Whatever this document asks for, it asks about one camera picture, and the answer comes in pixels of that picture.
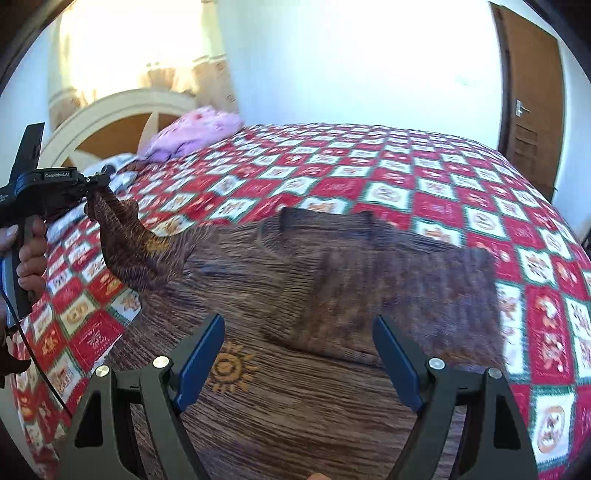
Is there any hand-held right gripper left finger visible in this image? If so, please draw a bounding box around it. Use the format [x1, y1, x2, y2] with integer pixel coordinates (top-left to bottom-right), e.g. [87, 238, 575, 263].
[58, 313, 226, 480]

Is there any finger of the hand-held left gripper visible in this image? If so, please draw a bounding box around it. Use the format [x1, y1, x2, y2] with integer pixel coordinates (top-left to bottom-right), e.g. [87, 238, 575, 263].
[84, 171, 112, 192]

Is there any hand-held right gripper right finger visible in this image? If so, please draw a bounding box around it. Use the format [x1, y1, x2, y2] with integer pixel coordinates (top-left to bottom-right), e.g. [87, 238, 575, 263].
[372, 315, 541, 480]

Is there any brown knit sweater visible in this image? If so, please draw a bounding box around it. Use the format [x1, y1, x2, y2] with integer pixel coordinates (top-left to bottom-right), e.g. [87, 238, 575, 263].
[83, 187, 507, 480]

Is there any person's left hand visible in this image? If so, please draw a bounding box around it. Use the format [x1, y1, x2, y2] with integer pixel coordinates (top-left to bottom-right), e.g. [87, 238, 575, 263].
[0, 217, 49, 301]

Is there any white patterned pillow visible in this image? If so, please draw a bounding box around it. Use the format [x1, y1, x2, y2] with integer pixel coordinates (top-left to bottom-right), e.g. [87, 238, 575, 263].
[81, 154, 140, 195]

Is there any cream wooden headboard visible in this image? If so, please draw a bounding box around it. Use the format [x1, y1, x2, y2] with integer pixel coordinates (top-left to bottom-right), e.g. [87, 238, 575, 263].
[37, 89, 200, 172]

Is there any pink pillow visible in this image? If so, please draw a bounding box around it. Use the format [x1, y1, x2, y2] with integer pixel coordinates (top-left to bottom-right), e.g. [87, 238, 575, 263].
[139, 105, 245, 163]

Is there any cream patterned curtain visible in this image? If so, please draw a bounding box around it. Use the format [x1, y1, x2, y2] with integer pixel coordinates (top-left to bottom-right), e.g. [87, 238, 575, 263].
[46, 0, 241, 136]

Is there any red checkered printed blanket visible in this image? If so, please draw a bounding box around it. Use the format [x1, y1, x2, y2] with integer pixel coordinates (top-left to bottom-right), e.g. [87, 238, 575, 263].
[9, 122, 591, 480]

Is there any brown wooden door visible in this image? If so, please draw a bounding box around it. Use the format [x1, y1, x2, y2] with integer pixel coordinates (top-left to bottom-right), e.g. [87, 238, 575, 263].
[489, 2, 570, 202]

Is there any black cable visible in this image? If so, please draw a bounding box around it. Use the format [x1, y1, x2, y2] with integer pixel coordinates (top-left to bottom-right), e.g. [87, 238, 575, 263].
[0, 293, 74, 417]

